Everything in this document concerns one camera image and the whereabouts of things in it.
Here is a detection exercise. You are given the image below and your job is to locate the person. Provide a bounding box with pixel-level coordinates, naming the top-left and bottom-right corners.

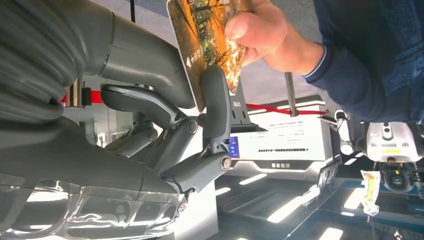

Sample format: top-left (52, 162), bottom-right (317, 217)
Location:
top-left (224, 0), bottom-right (424, 124)

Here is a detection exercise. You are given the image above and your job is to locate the red barrier belt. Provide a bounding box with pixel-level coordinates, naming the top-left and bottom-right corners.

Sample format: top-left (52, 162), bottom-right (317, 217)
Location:
top-left (59, 89), bottom-right (329, 116)

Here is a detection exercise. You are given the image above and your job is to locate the black angled stand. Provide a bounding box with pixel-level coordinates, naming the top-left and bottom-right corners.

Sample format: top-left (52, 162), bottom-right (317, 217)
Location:
top-left (230, 83), bottom-right (268, 134)

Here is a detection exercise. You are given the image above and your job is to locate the white machine with sensors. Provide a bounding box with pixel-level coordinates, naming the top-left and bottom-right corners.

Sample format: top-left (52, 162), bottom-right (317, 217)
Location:
top-left (361, 120), bottom-right (424, 194)

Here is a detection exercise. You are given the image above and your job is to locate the hanging snack packet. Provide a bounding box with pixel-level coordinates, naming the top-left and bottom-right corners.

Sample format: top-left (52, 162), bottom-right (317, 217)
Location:
top-left (360, 170), bottom-right (381, 217)

